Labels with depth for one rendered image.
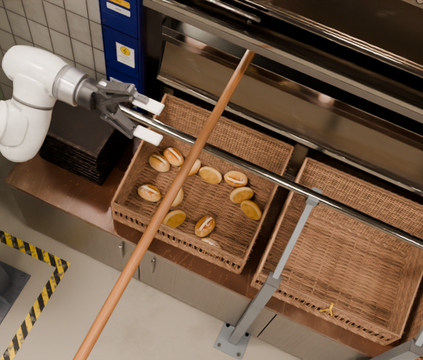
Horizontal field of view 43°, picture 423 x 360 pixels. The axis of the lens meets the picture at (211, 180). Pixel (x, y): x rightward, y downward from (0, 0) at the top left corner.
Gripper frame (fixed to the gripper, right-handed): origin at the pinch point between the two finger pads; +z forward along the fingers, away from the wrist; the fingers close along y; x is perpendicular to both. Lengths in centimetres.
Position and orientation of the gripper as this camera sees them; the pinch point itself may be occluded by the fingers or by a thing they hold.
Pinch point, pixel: (156, 124)
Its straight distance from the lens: 132.9
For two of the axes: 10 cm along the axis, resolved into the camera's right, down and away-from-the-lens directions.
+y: -1.1, 4.6, 8.8
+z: 9.0, 4.2, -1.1
